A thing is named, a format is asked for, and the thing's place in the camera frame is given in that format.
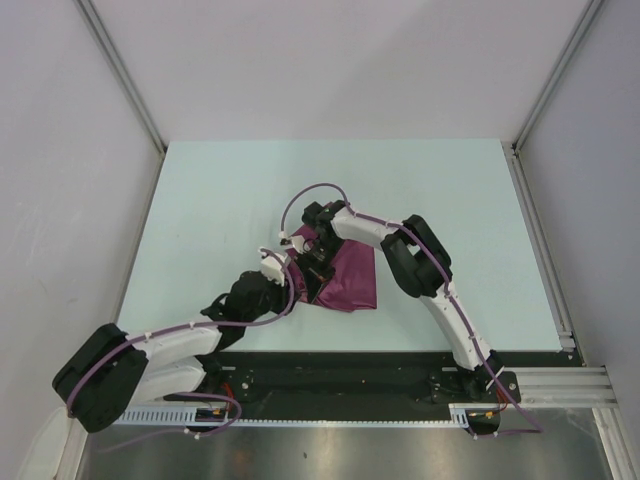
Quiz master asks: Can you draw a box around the aluminium frame post right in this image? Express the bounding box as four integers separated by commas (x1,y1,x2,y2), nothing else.
509,0,606,153

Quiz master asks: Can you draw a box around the aluminium frame rail front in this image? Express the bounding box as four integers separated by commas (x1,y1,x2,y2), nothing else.
513,367,618,409

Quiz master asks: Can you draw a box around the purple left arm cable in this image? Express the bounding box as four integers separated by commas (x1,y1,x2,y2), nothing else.
64,247,296,442

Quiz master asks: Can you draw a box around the light blue cable duct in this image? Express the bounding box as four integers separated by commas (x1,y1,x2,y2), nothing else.
115,404,500,433

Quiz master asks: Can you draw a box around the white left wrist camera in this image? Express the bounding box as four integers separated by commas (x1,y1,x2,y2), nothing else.
259,248,290,286

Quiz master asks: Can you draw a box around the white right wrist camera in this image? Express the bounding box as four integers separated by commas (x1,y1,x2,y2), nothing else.
278,230,306,253

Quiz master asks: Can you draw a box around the aluminium frame post left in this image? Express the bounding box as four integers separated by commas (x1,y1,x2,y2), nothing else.
73,0,168,154

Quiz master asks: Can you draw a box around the aluminium frame post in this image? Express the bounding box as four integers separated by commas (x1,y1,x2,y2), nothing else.
73,0,168,154
509,0,606,153

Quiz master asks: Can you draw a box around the purple satin napkin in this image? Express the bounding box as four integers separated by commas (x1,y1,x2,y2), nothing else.
287,201,377,313

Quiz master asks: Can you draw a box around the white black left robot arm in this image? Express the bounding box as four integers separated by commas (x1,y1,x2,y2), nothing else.
52,271,296,433

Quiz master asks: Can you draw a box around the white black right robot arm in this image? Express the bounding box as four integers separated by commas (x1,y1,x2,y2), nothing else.
296,201,511,401

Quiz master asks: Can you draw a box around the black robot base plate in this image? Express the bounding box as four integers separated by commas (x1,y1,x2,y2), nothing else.
196,351,521,420

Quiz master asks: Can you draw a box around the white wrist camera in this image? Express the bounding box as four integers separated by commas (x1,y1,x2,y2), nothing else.
259,248,290,286
278,230,306,253

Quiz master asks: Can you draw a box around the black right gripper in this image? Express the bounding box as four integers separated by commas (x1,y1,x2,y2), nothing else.
295,237,346,303

